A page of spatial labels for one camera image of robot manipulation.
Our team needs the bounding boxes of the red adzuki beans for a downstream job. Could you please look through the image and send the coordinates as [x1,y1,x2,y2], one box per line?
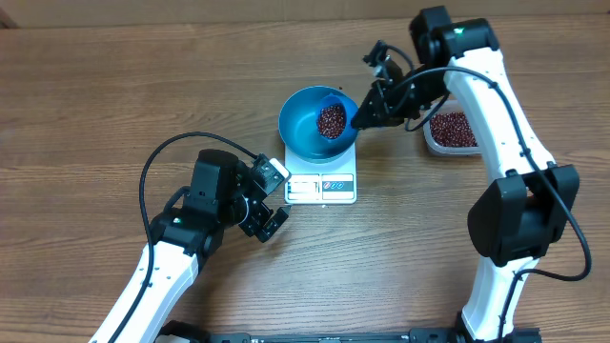
[430,111,478,148]

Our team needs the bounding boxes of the teal round bowl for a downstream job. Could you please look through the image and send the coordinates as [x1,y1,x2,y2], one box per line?
[278,86,356,161]

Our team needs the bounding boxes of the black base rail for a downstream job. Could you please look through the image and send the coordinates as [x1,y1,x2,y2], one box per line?
[156,319,542,343]

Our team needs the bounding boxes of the white digital kitchen scale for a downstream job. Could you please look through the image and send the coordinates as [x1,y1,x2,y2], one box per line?
[284,144,357,205]

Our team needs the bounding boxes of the blue plastic measuring scoop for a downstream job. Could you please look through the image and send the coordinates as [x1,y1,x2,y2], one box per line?
[315,93,357,144]

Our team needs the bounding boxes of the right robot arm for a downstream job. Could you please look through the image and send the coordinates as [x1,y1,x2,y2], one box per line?
[351,6,580,342]

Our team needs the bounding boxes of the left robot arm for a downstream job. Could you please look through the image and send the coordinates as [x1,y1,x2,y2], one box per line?
[92,150,290,343]

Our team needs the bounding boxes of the clear plastic food container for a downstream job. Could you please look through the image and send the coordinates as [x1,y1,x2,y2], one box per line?
[423,100,480,156]

